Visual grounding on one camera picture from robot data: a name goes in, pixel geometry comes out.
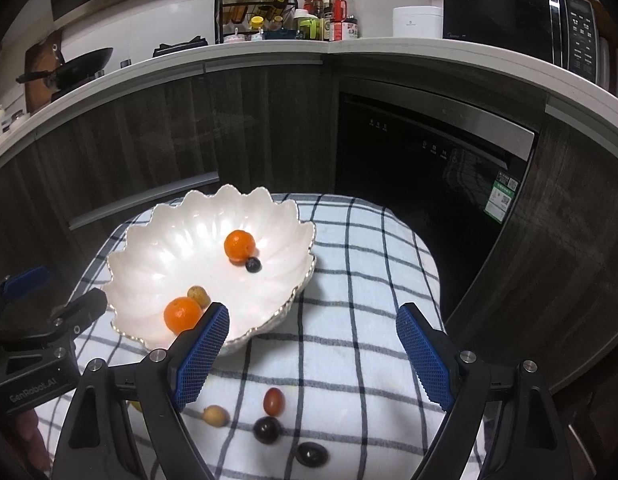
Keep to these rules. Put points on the white scalloped bowl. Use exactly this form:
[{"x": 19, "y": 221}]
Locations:
[{"x": 179, "y": 255}]

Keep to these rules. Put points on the dark purple plum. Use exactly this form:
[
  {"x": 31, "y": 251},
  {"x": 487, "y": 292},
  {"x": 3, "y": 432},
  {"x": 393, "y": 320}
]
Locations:
[
  {"x": 311, "y": 454},
  {"x": 266, "y": 430}
]

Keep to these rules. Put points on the white rice cooker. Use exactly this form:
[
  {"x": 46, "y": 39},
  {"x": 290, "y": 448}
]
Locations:
[{"x": 418, "y": 22}]

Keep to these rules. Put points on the red cherry tomato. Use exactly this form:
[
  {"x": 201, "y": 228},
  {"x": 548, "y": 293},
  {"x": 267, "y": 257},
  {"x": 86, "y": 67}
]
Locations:
[{"x": 273, "y": 401}]

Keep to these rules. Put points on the blueberry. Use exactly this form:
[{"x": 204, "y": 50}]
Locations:
[{"x": 252, "y": 264}]

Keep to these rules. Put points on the green label sticker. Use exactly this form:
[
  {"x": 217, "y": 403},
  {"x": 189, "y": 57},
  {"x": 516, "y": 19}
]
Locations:
[{"x": 501, "y": 195}]

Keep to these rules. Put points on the group of condiment bottles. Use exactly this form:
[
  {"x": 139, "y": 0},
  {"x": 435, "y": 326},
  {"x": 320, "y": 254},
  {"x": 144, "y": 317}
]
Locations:
[{"x": 341, "y": 15}]

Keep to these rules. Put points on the black microwave oven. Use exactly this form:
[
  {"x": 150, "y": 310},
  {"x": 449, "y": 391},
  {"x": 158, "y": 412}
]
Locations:
[{"x": 499, "y": 20}]

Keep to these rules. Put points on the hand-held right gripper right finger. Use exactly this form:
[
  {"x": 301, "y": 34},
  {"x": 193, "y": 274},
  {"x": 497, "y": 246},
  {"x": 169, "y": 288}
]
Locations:
[{"x": 424, "y": 355}]

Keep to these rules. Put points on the black stove grate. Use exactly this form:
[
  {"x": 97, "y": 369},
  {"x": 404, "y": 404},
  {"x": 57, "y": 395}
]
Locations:
[{"x": 181, "y": 47}]

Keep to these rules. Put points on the person's left hand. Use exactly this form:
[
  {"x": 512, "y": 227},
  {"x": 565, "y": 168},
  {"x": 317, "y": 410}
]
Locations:
[{"x": 34, "y": 435}]

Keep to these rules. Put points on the tan longan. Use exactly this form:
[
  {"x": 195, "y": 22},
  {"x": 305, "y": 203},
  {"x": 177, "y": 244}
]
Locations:
[
  {"x": 216, "y": 416},
  {"x": 198, "y": 295}
]

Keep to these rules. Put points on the orange tangerine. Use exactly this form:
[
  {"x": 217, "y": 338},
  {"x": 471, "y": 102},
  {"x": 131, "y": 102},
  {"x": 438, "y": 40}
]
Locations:
[
  {"x": 239, "y": 245},
  {"x": 181, "y": 315}
]

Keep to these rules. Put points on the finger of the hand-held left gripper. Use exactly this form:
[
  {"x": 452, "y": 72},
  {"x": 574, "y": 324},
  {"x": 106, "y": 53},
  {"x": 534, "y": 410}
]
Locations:
[
  {"x": 84, "y": 307},
  {"x": 26, "y": 280}
]

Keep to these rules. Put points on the black dishwasher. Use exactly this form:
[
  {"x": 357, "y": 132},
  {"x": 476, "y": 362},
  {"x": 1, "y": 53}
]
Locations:
[{"x": 414, "y": 185}]

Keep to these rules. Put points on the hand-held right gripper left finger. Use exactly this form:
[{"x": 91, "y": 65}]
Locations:
[{"x": 201, "y": 355}]

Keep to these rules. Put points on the blue checked cloth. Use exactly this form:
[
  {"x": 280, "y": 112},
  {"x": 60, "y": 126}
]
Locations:
[{"x": 339, "y": 360}]

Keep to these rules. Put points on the wooden cutting board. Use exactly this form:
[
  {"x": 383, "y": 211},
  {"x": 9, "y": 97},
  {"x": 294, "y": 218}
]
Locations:
[{"x": 39, "y": 70}]

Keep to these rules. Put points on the black wok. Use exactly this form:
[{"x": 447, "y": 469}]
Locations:
[{"x": 84, "y": 67}]

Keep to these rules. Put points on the dark wood kitchen cabinets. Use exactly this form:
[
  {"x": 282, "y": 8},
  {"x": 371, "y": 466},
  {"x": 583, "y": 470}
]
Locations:
[{"x": 139, "y": 125}]

